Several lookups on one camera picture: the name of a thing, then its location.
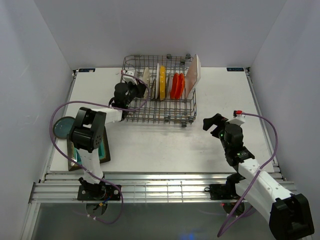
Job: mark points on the teal square brown-rimmed plate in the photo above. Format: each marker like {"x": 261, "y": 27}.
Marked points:
{"x": 103, "y": 153}

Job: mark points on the yellow dotted scalloped plate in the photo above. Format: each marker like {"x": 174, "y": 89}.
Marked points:
{"x": 162, "y": 83}

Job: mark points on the dark teal round plate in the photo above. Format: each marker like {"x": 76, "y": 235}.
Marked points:
{"x": 62, "y": 127}

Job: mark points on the white rectangular plate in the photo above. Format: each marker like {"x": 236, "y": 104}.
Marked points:
{"x": 192, "y": 76}

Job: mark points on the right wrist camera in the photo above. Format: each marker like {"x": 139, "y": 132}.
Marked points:
{"x": 238, "y": 118}

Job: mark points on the light blue scalloped plate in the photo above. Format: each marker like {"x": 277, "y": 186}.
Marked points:
{"x": 168, "y": 85}

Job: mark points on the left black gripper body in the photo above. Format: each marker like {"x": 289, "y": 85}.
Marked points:
{"x": 134, "y": 91}

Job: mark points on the grey wire dish rack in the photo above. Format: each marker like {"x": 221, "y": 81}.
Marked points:
{"x": 179, "y": 111}

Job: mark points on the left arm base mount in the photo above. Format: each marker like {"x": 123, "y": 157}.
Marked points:
{"x": 98, "y": 194}

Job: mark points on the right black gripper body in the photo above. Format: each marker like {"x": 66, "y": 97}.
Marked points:
{"x": 219, "y": 131}

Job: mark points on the speckled beige small plate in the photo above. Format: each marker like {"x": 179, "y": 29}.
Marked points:
{"x": 153, "y": 89}

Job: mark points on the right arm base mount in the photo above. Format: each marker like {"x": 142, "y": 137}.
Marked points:
{"x": 221, "y": 192}

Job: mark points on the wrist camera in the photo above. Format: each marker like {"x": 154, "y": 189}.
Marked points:
{"x": 238, "y": 118}
{"x": 129, "y": 75}

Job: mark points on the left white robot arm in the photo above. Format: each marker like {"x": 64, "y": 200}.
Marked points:
{"x": 88, "y": 129}

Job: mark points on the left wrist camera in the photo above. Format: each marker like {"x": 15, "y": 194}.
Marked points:
{"x": 129, "y": 75}

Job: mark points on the orange round plate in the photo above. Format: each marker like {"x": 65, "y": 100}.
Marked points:
{"x": 174, "y": 85}
{"x": 182, "y": 85}

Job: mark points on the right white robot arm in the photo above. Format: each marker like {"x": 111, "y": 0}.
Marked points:
{"x": 288, "y": 215}

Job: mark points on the woven bamboo round plate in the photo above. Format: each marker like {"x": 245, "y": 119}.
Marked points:
{"x": 146, "y": 79}

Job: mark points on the white plate green rim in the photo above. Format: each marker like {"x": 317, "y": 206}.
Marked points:
{"x": 157, "y": 83}

